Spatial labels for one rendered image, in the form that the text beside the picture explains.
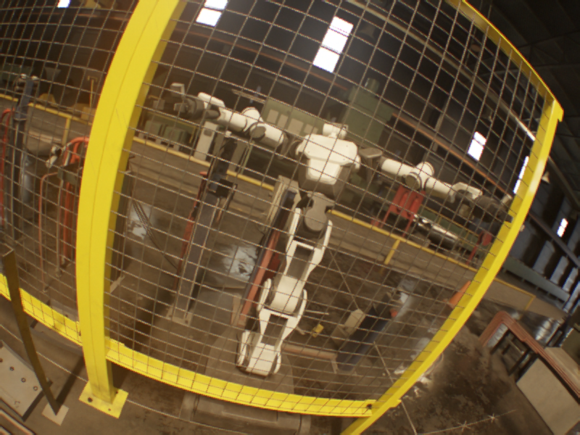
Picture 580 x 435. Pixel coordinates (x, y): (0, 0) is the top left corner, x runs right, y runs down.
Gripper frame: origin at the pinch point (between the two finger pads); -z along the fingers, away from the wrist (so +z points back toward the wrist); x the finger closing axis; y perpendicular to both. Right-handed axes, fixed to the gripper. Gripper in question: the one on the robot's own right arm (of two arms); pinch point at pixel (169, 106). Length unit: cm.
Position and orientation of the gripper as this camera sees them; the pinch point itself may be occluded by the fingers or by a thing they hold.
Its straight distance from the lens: 86.9
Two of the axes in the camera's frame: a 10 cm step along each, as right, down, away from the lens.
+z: 1.2, -3.3, 9.4
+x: 9.6, 2.7, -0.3
